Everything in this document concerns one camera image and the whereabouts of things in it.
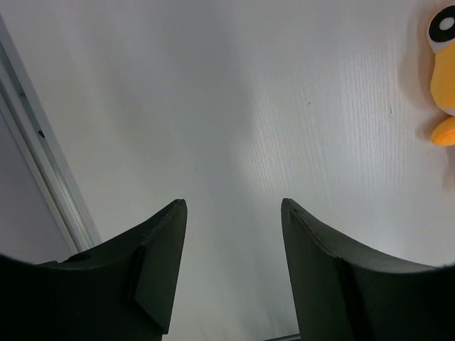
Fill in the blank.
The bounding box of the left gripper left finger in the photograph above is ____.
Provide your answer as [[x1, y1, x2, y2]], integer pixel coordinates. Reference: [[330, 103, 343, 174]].
[[1, 199, 187, 340]]

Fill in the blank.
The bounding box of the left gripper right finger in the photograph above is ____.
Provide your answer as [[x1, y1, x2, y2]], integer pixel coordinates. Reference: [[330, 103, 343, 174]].
[[281, 199, 454, 340]]

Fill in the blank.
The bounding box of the yellow bear plush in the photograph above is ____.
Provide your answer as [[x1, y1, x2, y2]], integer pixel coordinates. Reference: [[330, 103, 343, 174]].
[[427, 3, 454, 147]]

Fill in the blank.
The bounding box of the aluminium side frame rail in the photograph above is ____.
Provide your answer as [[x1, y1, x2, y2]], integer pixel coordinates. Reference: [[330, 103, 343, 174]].
[[1, 19, 102, 253]]

